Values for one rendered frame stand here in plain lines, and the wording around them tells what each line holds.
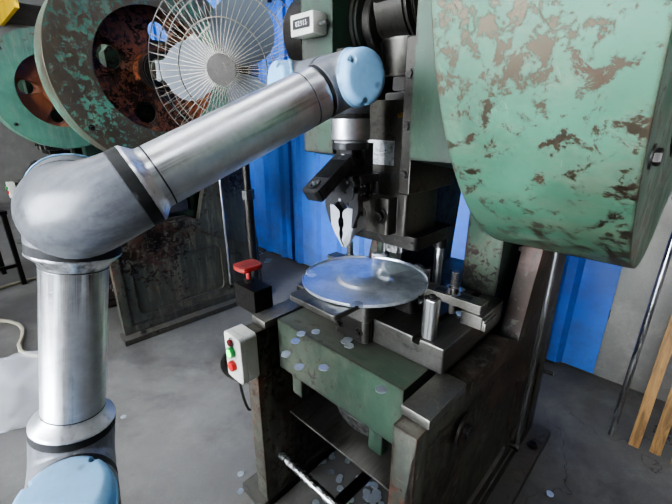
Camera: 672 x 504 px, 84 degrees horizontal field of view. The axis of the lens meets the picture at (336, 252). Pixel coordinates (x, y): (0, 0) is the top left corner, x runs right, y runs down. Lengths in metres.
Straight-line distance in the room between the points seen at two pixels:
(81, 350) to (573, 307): 1.88
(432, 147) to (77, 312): 0.61
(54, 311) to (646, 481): 1.73
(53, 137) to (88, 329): 3.03
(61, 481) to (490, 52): 0.71
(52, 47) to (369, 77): 1.49
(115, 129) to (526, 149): 1.70
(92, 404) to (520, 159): 0.67
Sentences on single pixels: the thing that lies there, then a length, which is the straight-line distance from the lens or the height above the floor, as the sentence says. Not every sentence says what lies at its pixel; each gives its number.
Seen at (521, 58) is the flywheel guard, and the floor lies 1.18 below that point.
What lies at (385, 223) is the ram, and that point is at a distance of 0.81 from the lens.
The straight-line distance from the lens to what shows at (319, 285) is 0.84.
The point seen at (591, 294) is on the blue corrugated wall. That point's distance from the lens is 2.02.
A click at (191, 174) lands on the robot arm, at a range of 0.47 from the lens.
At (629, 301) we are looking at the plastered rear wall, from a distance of 2.04.
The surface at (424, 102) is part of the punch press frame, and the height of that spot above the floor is 1.16.
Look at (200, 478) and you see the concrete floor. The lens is 1.53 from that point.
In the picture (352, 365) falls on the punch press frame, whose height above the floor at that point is 0.64.
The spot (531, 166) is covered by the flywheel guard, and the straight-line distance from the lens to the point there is 0.44.
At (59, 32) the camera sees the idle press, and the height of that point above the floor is 1.44.
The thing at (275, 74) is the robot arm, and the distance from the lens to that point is 0.67.
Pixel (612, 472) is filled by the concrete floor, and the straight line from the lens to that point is 1.75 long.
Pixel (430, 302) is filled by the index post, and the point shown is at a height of 0.79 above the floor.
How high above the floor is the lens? 1.13
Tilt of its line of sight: 20 degrees down
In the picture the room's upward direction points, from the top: straight up
